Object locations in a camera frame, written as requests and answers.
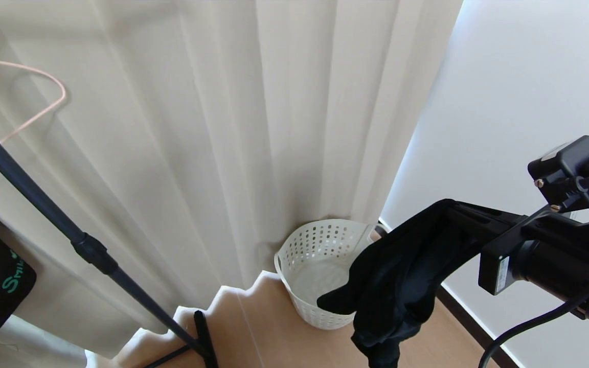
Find black clothes rack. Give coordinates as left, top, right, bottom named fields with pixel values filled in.
left=0, top=107, right=219, bottom=368

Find white laundry basket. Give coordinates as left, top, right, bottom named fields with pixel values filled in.
left=274, top=219, right=388, bottom=330

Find beige curtain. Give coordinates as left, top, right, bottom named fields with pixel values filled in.
left=0, top=0, right=464, bottom=358
left=0, top=314, right=89, bottom=368

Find black garment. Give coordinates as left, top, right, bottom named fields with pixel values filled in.
left=316, top=198, right=482, bottom=368

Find pink clothes hanger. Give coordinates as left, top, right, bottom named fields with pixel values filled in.
left=0, top=60, right=67, bottom=169

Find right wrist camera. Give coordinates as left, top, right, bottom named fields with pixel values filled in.
left=528, top=135, right=589, bottom=231

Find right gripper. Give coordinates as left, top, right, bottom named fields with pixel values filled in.
left=479, top=206, right=589, bottom=307

